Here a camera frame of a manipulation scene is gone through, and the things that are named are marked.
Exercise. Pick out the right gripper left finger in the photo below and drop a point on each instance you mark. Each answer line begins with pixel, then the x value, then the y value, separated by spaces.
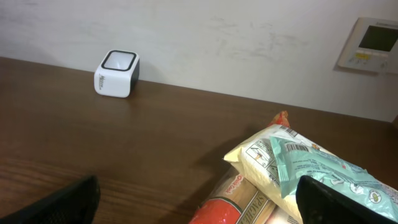
pixel 76 203

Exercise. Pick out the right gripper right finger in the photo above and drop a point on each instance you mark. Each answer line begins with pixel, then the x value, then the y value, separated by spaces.
pixel 320 204

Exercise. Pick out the teal wipes pack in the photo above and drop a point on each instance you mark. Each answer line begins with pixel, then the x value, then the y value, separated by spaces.
pixel 296 160

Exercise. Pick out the yellow snack bag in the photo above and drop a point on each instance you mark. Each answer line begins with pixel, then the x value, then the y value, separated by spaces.
pixel 254 159

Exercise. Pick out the orange spaghetti pack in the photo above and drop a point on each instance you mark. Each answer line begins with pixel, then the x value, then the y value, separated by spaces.
pixel 234 200

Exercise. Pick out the white tube with tan cap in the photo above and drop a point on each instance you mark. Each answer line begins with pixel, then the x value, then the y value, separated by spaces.
pixel 279 216

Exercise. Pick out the white barcode scanner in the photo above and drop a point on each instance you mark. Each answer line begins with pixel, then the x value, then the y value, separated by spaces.
pixel 117 74

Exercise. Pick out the wall control panel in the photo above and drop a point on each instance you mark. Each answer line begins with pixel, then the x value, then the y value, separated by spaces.
pixel 371 47

